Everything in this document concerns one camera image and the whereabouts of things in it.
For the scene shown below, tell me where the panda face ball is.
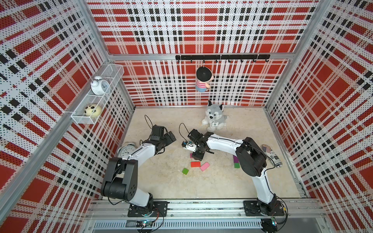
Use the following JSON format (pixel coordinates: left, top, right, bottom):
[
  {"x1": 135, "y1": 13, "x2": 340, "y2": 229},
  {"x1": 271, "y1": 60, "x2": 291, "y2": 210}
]
[{"x1": 84, "y1": 104, "x2": 102, "y2": 118}]

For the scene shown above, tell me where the purple rectangular block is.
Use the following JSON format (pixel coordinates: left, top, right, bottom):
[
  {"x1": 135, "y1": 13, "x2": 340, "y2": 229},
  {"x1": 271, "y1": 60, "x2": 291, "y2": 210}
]
[{"x1": 233, "y1": 156, "x2": 239, "y2": 164}]

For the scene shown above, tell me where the light pink block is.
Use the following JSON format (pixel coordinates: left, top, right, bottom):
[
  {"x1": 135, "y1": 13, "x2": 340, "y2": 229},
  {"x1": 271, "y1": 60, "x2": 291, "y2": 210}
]
[{"x1": 200, "y1": 162, "x2": 210, "y2": 171}]

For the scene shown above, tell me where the orange red block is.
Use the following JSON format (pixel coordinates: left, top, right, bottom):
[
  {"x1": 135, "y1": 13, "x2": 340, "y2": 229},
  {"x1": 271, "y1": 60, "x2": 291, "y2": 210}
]
[{"x1": 190, "y1": 162, "x2": 201, "y2": 168}]

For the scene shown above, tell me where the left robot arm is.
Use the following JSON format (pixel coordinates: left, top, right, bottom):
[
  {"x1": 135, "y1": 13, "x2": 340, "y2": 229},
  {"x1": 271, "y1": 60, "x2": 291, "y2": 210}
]
[{"x1": 101, "y1": 125, "x2": 176, "y2": 213}]

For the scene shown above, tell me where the grey husky plush toy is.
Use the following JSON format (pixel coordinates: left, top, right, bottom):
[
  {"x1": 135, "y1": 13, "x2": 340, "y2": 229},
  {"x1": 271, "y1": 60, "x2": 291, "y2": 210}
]
[{"x1": 202, "y1": 100, "x2": 228, "y2": 132}]

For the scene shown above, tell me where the white wire shelf basket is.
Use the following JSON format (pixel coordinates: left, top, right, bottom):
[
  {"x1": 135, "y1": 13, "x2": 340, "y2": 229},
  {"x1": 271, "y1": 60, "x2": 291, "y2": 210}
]
[{"x1": 71, "y1": 64, "x2": 124, "y2": 125}]

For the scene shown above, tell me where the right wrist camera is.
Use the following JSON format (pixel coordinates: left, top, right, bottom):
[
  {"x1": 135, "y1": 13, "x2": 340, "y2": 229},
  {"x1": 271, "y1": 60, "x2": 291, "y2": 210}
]
[{"x1": 182, "y1": 141, "x2": 197, "y2": 152}]

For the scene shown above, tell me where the white alarm clock on table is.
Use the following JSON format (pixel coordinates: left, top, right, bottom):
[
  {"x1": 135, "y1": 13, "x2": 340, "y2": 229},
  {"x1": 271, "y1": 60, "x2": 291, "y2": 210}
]
[{"x1": 117, "y1": 142, "x2": 136, "y2": 158}]

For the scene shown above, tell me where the black hook rail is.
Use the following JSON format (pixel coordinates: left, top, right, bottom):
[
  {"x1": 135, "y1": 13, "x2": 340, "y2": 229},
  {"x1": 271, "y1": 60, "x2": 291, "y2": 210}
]
[{"x1": 175, "y1": 54, "x2": 271, "y2": 61}]

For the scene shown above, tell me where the left electronics board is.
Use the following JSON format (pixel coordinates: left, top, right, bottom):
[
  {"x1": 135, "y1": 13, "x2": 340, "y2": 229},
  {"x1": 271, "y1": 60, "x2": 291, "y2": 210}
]
[{"x1": 136, "y1": 220, "x2": 153, "y2": 228}]

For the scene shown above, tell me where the electronics board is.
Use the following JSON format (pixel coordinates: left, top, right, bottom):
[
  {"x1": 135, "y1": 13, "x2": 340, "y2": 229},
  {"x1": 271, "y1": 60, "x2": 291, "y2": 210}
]
[
  {"x1": 136, "y1": 220, "x2": 153, "y2": 228},
  {"x1": 261, "y1": 218, "x2": 277, "y2": 233}
]

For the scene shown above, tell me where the white alarm clock on shelf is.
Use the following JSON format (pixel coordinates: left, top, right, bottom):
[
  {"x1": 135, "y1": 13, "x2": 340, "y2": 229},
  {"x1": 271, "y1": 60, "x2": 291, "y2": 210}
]
[{"x1": 90, "y1": 76, "x2": 111, "y2": 96}]

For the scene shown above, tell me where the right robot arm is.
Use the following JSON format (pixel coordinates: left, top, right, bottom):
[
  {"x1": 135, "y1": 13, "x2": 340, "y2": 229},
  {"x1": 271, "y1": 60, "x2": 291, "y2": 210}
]
[{"x1": 182, "y1": 129, "x2": 280, "y2": 216}]

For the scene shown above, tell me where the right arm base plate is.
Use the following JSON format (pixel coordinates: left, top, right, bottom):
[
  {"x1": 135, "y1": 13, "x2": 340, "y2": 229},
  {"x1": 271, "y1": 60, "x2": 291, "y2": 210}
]
[{"x1": 243, "y1": 201, "x2": 286, "y2": 216}]

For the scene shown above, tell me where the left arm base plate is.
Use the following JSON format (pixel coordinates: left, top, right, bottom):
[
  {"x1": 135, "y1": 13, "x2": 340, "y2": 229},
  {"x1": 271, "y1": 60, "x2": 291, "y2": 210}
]
[{"x1": 127, "y1": 201, "x2": 169, "y2": 217}]

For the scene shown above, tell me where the right electronics board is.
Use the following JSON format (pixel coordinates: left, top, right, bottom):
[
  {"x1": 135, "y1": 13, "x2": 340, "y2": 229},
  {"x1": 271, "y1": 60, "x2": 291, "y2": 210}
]
[{"x1": 261, "y1": 218, "x2": 277, "y2": 233}]

